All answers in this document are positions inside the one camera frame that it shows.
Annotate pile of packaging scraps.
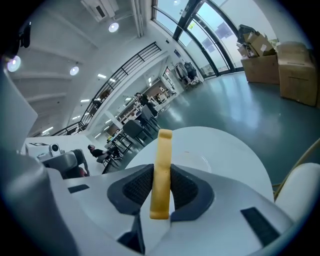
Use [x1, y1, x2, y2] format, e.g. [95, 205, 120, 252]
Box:
[236, 24, 277, 60]

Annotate white plate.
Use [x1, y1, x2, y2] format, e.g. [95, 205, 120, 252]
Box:
[172, 149, 214, 174]

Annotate black mezzanine railing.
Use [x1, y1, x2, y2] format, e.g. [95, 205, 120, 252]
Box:
[52, 41, 164, 137]

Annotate large open cardboard box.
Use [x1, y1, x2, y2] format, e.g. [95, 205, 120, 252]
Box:
[240, 53, 280, 85]

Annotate white chair with patterned back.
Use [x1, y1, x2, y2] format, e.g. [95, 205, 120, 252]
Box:
[272, 136, 320, 223]

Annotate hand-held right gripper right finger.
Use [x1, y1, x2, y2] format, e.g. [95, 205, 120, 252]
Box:
[147, 163, 295, 256]

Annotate yellow sponge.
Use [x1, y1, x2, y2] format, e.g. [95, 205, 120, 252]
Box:
[149, 129, 173, 220]

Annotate small white gripper camera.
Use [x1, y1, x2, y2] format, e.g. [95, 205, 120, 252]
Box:
[48, 143, 66, 158]

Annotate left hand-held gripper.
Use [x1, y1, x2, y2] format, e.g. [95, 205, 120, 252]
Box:
[21, 141, 90, 179]

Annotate white ceiling air conditioner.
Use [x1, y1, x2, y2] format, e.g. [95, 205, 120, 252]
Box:
[81, 0, 120, 21]

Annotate round white table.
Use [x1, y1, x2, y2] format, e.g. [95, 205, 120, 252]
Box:
[124, 126, 275, 201]

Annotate closed cardboard box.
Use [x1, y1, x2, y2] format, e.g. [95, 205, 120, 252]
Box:
[276, 41, 318, 107]

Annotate clothes rack with garments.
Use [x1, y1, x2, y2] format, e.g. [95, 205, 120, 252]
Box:
[174, 61, 201, 88]

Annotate grey upholstered chair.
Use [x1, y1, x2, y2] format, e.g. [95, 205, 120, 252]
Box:
[122, 119, 149, 148]
[141, 104, 161, 131]

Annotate black head-worn camera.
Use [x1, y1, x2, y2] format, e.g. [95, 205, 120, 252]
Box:
[17, 21, 32, 49]

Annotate glass entrance doors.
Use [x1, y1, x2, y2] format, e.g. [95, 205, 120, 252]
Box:
[151, 0, 247, 79]

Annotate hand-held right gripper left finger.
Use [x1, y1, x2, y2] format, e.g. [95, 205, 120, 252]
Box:
[46, 163, 155, 256]

